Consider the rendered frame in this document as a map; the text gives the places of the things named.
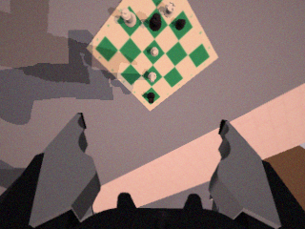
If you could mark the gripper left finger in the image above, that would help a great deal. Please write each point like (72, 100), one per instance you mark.
(58, 188)

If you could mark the green and cream chessboard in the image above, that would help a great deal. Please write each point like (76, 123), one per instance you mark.
(126, 52)

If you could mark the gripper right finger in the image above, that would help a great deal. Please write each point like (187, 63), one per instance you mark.
(247, 189)

